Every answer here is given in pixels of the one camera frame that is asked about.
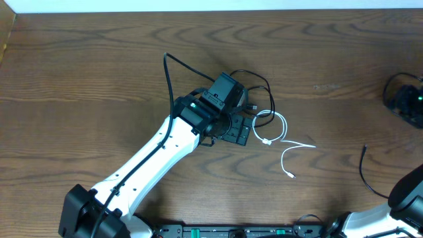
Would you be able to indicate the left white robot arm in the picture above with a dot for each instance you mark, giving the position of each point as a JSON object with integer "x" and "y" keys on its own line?
{"x": 107, "y": 209}

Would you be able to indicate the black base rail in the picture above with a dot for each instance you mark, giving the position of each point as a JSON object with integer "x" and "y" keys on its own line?
{"x": 299, "y": 228}

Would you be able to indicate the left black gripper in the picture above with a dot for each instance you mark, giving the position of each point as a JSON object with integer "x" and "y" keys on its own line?
{"x": 238, "y": 129}

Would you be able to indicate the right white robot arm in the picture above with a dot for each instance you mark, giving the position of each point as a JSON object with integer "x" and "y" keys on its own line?
{"x": 402, "y": 213}

